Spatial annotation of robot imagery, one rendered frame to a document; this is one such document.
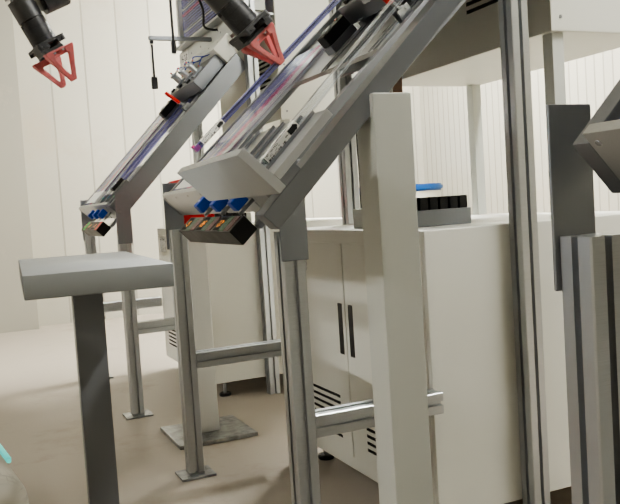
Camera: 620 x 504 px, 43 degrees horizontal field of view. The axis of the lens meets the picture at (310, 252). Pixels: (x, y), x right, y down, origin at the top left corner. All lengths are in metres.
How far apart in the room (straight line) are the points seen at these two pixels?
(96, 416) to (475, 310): 0.77
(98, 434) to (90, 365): 0.14
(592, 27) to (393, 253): 0.86
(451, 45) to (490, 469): 0.99
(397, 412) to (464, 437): 0.49
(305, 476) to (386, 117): 0.64
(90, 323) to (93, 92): 4.03
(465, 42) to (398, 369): 1.03
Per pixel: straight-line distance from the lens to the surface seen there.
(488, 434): 1.65
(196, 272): 2.42
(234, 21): 1.60
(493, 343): 1.62
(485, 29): 1.91
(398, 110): 1.12
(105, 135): 5.54
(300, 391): 1.38
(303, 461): 1.41
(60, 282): 1.34
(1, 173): 5.34
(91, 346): 1.63
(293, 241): 1.34
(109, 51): 5.63
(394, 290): 1.11
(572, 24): 1.78
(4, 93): 5.39
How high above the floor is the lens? 0.68
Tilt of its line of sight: 3 degrees down
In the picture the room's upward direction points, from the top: 4 degrees counter-clockwise
